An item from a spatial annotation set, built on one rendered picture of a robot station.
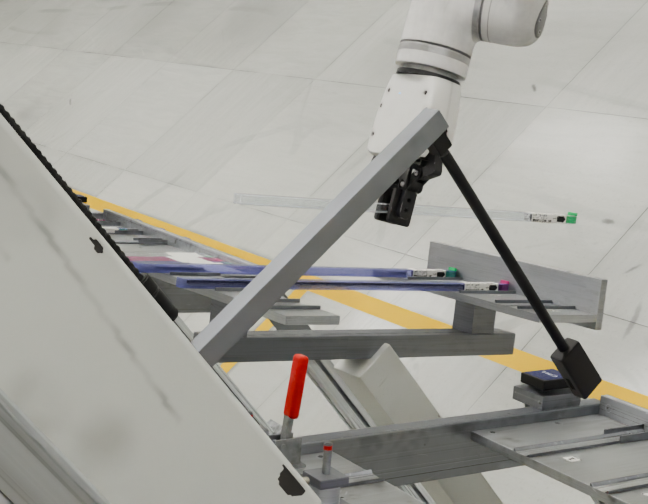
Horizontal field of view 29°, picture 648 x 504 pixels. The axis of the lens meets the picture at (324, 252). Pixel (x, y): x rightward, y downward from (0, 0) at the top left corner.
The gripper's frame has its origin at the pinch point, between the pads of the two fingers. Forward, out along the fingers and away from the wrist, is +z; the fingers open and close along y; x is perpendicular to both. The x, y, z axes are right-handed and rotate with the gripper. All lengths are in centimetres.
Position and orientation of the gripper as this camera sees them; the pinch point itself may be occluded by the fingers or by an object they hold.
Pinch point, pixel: (395, 206)
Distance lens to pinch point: 145.0
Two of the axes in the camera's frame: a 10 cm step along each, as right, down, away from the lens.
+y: 5.7, 1.5, -8.1
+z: -2.5, 9.7, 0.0
